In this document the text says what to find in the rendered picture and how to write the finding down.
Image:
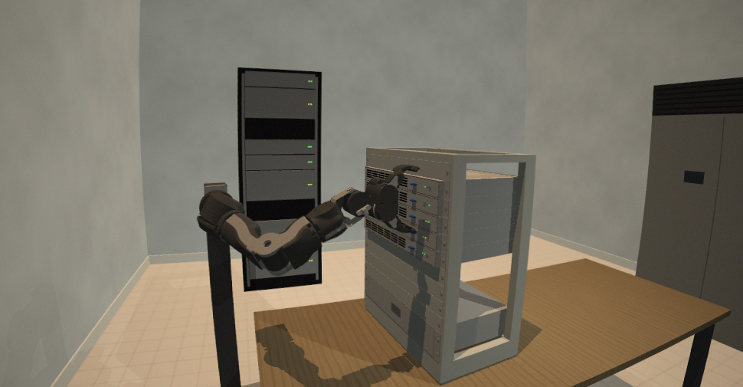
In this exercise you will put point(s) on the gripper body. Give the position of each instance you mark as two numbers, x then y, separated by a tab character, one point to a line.
384	199

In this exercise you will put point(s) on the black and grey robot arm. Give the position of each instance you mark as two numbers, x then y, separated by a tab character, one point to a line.
279	253

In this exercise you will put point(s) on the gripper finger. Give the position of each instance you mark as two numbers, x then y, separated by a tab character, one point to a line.
396	224
395	179

